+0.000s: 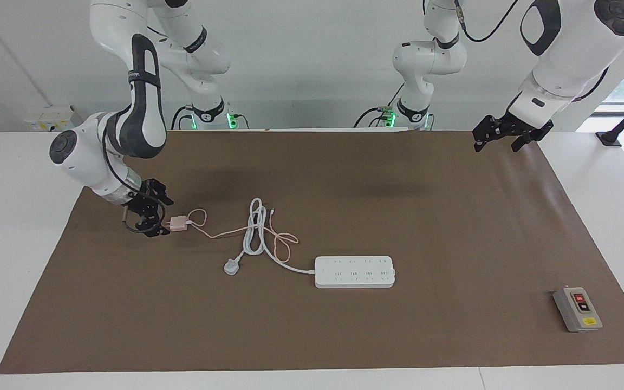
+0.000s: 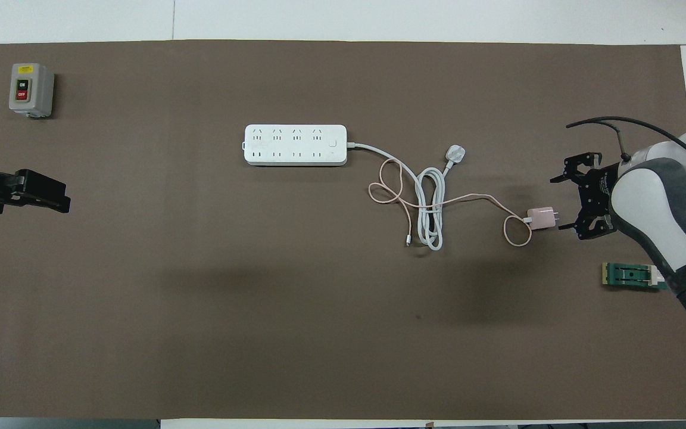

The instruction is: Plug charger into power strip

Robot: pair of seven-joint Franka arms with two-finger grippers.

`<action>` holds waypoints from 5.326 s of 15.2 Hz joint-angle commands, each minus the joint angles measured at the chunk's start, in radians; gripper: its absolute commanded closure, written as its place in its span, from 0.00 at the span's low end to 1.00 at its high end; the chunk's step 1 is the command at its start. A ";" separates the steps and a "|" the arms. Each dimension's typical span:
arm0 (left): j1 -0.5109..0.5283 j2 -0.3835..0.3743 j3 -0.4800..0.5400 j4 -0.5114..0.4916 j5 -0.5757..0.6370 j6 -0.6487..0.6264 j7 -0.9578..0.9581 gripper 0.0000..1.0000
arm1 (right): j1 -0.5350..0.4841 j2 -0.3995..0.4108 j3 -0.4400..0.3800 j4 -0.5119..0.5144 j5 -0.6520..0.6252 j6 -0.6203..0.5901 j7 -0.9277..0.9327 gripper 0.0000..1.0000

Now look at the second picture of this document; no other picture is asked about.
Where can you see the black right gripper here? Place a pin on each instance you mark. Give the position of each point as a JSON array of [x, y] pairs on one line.
[[596, 190]]

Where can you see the pink charger block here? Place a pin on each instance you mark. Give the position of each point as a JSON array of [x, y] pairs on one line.
[[540, 218]]

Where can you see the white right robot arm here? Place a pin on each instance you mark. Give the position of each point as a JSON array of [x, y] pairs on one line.
[[646, 196]]

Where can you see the white power strip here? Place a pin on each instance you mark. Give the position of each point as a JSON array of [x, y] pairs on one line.
[[295, 145]]

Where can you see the brown table mat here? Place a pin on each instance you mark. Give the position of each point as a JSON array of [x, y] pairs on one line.
[[319, 328]]

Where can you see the grey on-off switch box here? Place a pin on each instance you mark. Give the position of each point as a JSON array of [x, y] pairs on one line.
[[31, 89]]

